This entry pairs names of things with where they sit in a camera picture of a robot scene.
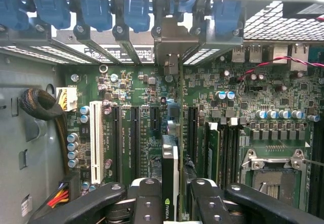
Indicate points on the green motherboard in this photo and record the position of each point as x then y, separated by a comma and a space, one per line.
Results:
136, 82

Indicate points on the black open PC case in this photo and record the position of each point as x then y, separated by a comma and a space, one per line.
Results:
25, 38

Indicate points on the black RAM slot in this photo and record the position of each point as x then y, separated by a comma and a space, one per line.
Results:
317, 163
224, 155
234, 153

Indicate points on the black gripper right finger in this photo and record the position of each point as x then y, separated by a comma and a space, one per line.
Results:
210, 206

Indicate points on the grey power supply unit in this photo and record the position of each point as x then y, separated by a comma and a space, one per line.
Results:
25, 145

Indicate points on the white expansion slot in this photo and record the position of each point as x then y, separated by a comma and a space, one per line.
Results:
96, 143

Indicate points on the short black expansion slot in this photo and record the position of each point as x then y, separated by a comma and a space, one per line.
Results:
154, 117

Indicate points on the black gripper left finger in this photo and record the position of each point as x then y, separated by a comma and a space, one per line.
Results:
149, 203

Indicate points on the blue slot retention clip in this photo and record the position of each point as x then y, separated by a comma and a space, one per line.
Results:
184, 6
51, 12
226, 16
12, 14
96, 14
136, 14

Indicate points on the medium black expansion slot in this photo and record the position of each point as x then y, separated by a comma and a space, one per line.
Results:
193, 133

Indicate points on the CPU socket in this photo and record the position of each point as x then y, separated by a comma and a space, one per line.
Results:
273, 183

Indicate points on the long black expansion slot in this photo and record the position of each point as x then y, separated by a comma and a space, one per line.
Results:
135, 143
116, 145

